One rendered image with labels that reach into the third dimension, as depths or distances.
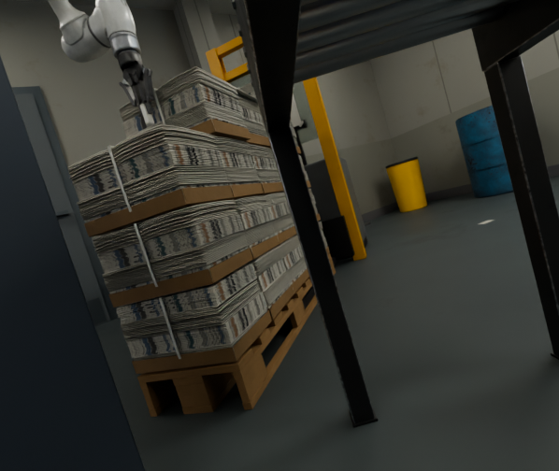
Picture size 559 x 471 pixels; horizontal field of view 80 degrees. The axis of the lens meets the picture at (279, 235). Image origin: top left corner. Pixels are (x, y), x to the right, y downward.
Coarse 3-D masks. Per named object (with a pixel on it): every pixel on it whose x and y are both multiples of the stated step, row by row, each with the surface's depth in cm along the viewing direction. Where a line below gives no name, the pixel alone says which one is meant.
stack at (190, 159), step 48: (144, 144) 91; (192, 144) 101; (240, 144) 134; (96, 192) 100; (144, 192) 94; (96, 240) 103; (144, 240) 97; (192, 240) 92; (240, 240) 114; (288, 240) 159; (240, 288) 107; (144, 336) 104; (192, 336) 98; (240, 336) 99; (288, 336) 134; (144, 384) 106; (192, 384) 100; (240, 384) 95
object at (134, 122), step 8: (128, 104) 125; (128, 112) 126; (136, 112) 125; (152, 112) 122; (128, 120) 127; (136, 120) 125; (144, 120) 124; (128, 128) 127; (136, 128) 126; (144, 128) 125; (128, 136) 128
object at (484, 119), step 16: (480, 112) 350; (464, 128) 370; (480, 128) 354; (496, 128) 346; (464, 144) 378; (480, 144) 358; (496, 144) 349; (480, 160) 363; (496, 160) 352; (480, 176) 368; (496, 176) 355; (480, 192) 374; (496, 192) 359
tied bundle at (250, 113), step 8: (240, 96) 149; (240, 104) 148; (248, 104) 156; (256, 104) 165; (248, 112) 154; (256, 112) 163; (248, 120) 151; (256, 120) 162; (248, 128) 148; (256, 128) 157; (264, 128) 167; (256, 144) 154
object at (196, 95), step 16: (176, 80) 117; (192, 80) 115; (208, 80) 119; (176, 96) 118; (192, 96) 115; (208, 96) 117; (224, 96) 129; (176, 112) 119; (192, 112) 116; (208, 112) 115; (224, 112) 126; (240, 112) 139
